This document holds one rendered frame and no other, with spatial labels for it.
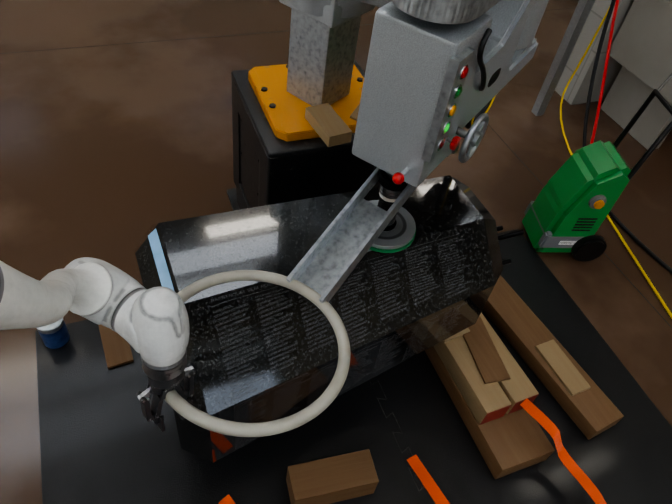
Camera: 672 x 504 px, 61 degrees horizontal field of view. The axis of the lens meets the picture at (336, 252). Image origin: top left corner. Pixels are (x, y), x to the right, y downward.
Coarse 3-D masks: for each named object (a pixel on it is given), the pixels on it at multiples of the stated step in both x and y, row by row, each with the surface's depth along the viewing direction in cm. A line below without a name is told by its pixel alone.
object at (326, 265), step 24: (360, 192) 166; (408, 192) 167; (360, 216) 167; (384, 216) 162; (336, 240) 164; (360, 240) 163; (312, 264) 160; (336, 264) 160; (312, 288) 157; (336, 288) 155
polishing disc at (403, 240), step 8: (376, 200) 190; (400, 208) 189; (400, 216) 186; (408, 216) 187; (400, 224) 184; (408, 224) 184; (384, 232) 181; (392, 232) 181; (400, 232) 181; (408, 232) 182; (376, 240) 178; (384, 240) 178; (392, 240) 179; (400, 240) 179; (408, 240) 179; (384, 248) 177; (392, 248) 178
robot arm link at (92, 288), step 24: (0, 264) 67; (72, 264) 113; (96, 264) 109; (0, 288) 65; (24, 288) 70; (48, 288) 76; (72, 288) 89; (96, 288) 106; (120, 288) 109; (0, 312) 66; (24, 312) 71; (48, 312) 76; (96, 312) 108
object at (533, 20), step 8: (544, 0) 177; (536, 8) 178; (544, 8) 181; (528, 16) 179; (536, 16) 181; (528, 24) 182; (536, 24) 184; (528, 32) 184; (520, 40) 185; (528, 40) 187; (520, 48) 188
